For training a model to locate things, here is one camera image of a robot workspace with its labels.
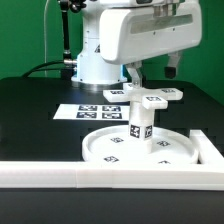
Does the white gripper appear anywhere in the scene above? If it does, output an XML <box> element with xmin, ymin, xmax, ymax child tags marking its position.
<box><xmin>99</xmin><ymin>0</ymin><xmax>202</xmax><ymax>88</ymax></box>

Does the white cross-shaped table base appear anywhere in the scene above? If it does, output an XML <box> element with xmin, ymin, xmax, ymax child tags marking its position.
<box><xmin>103</xmin><ymin>83</ymin><xmax>183</xmax><ymax>110</ymax></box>

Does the white round table top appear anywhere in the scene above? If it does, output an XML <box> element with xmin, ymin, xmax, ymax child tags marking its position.
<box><xmin>82</xmin><ymin>125</ymin><xmax>199</xmax><ymax>165</ymax></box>

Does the white marker sheet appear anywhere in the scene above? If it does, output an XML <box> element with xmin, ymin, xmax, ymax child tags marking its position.
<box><xmin>54</xmin><ymin>104</ymin><xmax>129</xmax><ymax>121</ymax></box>

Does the white L-shaped fence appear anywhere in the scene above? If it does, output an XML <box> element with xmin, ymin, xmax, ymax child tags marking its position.
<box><xmin>0</xmin><ymin>130</ymin><xmax>224</xmax><ymax>191</ymax></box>

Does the white thin cable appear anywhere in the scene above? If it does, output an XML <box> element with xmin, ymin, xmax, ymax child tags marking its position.
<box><xmin>43</xmin><ymin>0</ymin><xmax>52</xmax><ymax>78</ymax></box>

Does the black cable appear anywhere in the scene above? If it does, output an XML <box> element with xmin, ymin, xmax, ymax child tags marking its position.
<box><xmin>21</xmin><ymin>60</ymin><xmax>73</xmax><ymax>79</ymax></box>

